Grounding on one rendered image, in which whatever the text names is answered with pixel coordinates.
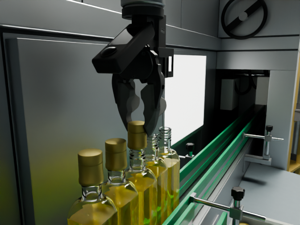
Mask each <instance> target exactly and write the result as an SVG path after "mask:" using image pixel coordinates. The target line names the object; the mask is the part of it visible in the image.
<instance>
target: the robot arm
mask: <svg viewBox="0 0 300 225"><path fill-rule="evenodd" d="M165 6H166V0H121V7H122V8H123V9H122V18H123V19H126V20H132V23H131V24H129V25H128V26H127V27H126V28H124V29H123V30H122V31H121V32H120V33H119V34H118V35H117V36H116V37H115V38H114V39H113V40H112V41H111V42H110V43H109V44H108V45H107V46H106V47H105V48H104V49H103V50H102V51H100V52H99V53H98V54H97V55H96V56H95V57H94V58H93V59H92V64H93V66H94V68H95V70H96V72H97V73H102V74H112V90H113V94H114V99H115V103H116V104H117V108H118V111H119V114H120V116H121V119H122V121H123V124H124V126H125V128H126V130H127V131H128V122H130V121H132V119H131V113H132V112H133V111H134V110H136V109H137V108H138V107H139V104H140V98H139V97H138V96H137V95H136V94H135V82H134V81H133V80H134V79H139V80H140V82H141V83H147V85H146V86H145V87H144V88H143V89H142V90H141V99H142V101H143V103H144V112H143V115H144V118H145V123H144V125H143V127H144V129H145V131H146V134H147V136H151V135H152V133H153V131H154V130H155V127H156V125H157V122H158V117H159V116H160V115H161V114H162V113H163V112H164V111H165V110H166V108H167V103H166V100H165V99H164V98H162V97H161V96H162V94H163V91H164V87H165V78H170V77H173V73H174V49H171V48H166V15H164V9H163V8H164V7H165ZM169 57H171V71H169Z"/></svg>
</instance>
